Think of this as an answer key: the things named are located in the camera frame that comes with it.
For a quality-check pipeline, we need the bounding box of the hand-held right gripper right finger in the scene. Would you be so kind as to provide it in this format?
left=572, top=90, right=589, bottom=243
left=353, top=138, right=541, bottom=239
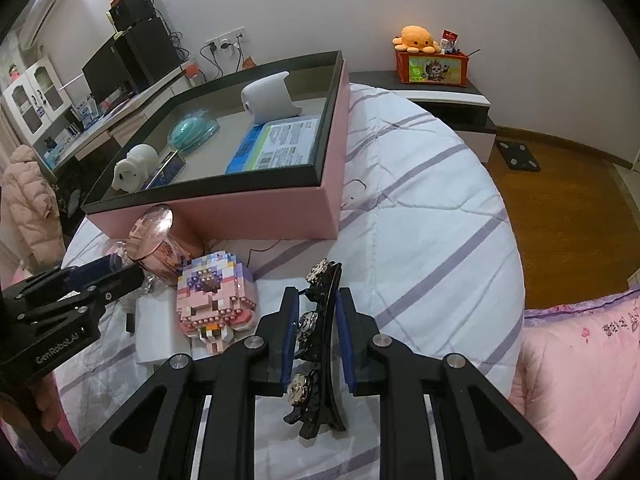
left=335, top=287, right=578, bottom=480

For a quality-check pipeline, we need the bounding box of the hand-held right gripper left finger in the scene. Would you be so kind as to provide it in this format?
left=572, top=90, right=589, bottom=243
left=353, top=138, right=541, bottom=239
left=59, top=286, right=302, bottom=480

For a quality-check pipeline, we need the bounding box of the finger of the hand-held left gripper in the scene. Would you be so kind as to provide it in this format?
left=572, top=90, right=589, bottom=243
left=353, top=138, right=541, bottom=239
left=20, top=252, right=146, bottom=306
left=10, top=275, right=147, bottom=327

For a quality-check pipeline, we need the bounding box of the black hair clip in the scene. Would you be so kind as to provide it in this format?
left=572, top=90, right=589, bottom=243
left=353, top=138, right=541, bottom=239
left=282, top=258, right=348, bottom=439

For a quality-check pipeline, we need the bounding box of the white charger block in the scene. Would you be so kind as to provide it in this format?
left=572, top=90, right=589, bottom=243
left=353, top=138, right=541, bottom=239
left=136, top=294, right=193, bottom=366

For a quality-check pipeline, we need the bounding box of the pink glass jar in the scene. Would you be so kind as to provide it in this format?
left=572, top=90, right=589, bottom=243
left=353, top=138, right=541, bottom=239
left=125, top=204, right=206, bottom=286

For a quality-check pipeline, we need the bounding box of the pink building block toy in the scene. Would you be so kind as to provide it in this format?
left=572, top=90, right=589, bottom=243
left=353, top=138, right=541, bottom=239
left=176, top=251, right=261, bottom=356

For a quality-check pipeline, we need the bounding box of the pink storage box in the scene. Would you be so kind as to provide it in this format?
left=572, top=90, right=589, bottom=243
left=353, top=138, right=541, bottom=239
left=81, top=50, right=347, bottom=241

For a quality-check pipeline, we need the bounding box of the teal round sponge pack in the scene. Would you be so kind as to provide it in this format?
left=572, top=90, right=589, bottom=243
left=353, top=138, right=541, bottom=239
left=167, top=112, right=221, bottom=152

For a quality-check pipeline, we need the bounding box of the labelled plastic packet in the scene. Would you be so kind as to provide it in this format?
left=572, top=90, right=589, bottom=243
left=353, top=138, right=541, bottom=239
left=225, top=117, right=321, bottom=175

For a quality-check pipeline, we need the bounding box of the white curved holder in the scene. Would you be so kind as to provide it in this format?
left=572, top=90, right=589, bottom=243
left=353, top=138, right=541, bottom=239
left=241, top=71, right=301, bottom=125

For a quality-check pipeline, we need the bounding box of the person's left hand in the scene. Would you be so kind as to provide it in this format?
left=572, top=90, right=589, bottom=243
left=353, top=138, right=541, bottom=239
left=30, top=374, right=65, bottom=432

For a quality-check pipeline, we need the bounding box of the pink down jacket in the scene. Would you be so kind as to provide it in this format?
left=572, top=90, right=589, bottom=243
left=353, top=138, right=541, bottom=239
left=0, top=145, right=66, bottom=266

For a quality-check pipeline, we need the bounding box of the striped white bed sheet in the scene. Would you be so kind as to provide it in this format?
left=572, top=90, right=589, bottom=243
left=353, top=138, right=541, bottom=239
left=52, top=82, right=526, bottom=480

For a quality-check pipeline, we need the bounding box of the white desk with drawers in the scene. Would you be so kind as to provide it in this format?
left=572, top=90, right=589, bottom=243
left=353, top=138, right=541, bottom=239
left=42, top=65, right=193, bottom=171

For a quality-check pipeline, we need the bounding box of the blue white packet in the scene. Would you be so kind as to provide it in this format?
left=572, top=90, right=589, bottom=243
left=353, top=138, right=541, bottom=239
left=75, top=97, right=101, bottom=128

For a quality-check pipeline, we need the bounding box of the white glass door cabinet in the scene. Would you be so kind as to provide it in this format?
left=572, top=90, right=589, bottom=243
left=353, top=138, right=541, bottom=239
left=0, top=55, right=71, bottom=148

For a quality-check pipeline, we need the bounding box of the black computer monitor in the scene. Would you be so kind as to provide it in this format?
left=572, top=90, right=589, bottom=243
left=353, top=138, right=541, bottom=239
left=81, top=37, right=141, bottom=106

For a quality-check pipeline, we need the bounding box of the black computer tower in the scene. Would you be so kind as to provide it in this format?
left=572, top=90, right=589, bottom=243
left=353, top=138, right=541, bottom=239
left=112, top=16, right=183, bottom=93

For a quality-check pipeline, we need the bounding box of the pink quilt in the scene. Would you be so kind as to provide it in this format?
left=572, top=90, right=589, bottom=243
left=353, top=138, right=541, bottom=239
left=510, top=287, right=640, bottom=480

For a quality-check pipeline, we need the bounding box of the black floor scale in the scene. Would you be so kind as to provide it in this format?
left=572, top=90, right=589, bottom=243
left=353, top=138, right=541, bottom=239
left=495, top=140, right=542, bottom=173

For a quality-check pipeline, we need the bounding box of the dark top low cabinet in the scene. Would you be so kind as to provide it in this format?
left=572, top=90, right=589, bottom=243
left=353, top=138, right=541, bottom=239
left=348, top=70, right=498, bottom=163

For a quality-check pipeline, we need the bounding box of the black speaker box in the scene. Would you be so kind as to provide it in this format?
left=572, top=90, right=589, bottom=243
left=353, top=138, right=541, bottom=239
left=110, top=0, right=156, bottom=31

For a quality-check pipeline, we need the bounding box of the white air conditioner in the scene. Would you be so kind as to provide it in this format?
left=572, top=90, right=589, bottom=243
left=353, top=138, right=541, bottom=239
left=19, top=0, right=71, bottom=51

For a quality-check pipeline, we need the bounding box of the orange printed storage box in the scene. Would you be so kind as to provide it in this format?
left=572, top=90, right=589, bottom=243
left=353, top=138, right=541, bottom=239
left=395, top=47, right=471, bottom=87

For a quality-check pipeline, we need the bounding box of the orange octopus plush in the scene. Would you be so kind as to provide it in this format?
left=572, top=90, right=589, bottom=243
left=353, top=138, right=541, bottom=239
left=392, top=25, right=443, bottom=53

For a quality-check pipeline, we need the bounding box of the black power cable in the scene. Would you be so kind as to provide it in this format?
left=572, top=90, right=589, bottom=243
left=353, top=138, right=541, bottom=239
left=200, top=41, right=222, bottom=78

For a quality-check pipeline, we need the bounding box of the white wall power outlet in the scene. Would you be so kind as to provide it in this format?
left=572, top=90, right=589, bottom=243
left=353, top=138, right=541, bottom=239
left=206, top=27, right=247, bottom=51

